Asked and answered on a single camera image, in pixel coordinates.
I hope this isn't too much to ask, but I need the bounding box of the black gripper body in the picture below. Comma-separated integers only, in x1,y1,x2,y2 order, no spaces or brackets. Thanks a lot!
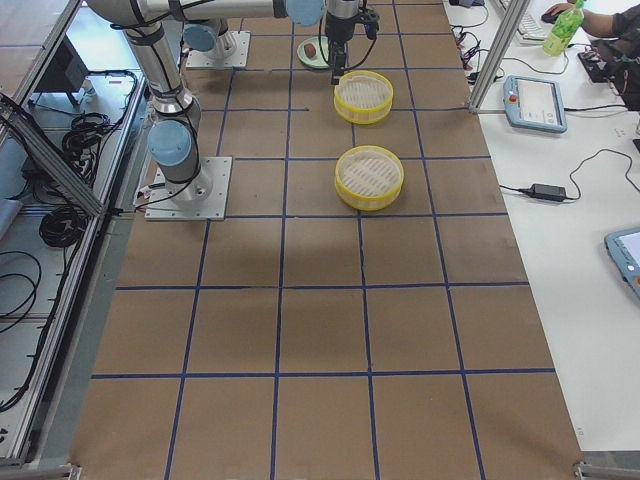
324,0,378,56

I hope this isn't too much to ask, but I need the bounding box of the brown bun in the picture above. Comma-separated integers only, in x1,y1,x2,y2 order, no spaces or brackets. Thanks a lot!
303,43,317,58

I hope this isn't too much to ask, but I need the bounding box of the yellow steamer basket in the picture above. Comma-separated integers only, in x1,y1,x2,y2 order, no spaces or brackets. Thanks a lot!
334,145,405,212
334,70,394,125

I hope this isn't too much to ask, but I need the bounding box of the light green plate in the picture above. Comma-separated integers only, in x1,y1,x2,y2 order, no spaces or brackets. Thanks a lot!
297,35,329,70

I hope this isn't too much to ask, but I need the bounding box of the blue teach pendant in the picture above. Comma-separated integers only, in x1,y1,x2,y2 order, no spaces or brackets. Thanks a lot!
503,75,567,134
604,227,640,297

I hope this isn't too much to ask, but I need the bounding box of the green drink bottle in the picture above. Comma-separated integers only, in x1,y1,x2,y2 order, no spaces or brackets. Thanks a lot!
542,0,584,56

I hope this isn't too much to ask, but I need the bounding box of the black power adapter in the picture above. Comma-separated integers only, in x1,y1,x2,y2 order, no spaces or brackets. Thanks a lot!
528,183,568,202

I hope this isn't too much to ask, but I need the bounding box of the seated person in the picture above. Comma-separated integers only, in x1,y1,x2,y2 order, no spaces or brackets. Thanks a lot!
541,0,640,111

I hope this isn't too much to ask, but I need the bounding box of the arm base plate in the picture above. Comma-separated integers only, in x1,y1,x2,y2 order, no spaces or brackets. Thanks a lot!
185,30,251,70
144,157,233,221

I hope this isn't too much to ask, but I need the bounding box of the aluminium frame post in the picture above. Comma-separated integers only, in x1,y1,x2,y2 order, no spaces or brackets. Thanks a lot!
468,0,530,114

